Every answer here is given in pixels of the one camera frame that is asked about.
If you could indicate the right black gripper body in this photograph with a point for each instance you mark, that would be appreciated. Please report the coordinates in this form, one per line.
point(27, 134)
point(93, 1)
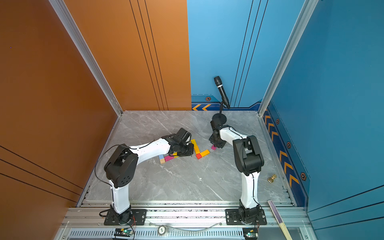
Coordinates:
point(212, 138)

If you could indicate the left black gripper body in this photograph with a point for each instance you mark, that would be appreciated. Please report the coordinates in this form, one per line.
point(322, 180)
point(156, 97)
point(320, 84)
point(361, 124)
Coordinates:
point(183, 147)

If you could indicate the small yellow block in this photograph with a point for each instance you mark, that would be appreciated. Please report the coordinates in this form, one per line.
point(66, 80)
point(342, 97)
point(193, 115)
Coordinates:
point(196, 148)

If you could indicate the yellow-orange block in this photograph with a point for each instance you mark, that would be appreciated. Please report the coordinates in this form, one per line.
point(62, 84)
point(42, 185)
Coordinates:
point(205, 153)

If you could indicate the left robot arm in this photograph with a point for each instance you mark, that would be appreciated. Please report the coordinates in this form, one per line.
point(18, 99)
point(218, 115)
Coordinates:
point(120, 170)

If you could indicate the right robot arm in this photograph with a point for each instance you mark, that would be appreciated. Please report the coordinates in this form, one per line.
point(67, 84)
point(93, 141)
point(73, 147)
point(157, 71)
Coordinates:
point(249, 161)

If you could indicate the black microphone on stand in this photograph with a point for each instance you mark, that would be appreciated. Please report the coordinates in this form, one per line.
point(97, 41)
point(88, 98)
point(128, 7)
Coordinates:
point(220, 117)

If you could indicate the brass knob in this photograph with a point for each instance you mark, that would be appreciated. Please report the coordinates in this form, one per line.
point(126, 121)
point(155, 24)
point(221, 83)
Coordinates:
point(272, 178)

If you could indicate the right green circuit board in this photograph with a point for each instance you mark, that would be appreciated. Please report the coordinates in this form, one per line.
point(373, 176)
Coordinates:
point(250, 234)

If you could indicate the green circuit board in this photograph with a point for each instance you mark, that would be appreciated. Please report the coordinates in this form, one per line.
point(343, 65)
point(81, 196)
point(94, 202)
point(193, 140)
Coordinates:
point(250, 234)
point(124, 234)

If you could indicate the left green circuit board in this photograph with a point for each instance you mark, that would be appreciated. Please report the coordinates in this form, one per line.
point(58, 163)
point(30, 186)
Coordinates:
point(124, 234)

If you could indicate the folded fan stick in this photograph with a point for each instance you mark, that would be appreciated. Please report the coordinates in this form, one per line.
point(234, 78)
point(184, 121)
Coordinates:
point(279, 220)

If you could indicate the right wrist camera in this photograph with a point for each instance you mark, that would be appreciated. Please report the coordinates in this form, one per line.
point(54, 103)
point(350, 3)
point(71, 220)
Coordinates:
point(216, 124)

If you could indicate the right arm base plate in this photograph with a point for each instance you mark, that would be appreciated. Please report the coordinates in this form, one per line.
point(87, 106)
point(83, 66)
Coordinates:
point(238, 217)

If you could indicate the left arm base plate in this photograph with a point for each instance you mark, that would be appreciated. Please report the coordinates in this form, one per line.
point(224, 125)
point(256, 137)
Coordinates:
point(135, 217)

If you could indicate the aluminium front rail frame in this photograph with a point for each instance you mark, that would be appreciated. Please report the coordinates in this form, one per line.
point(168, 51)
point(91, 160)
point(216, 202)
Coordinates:
point(185, 220)

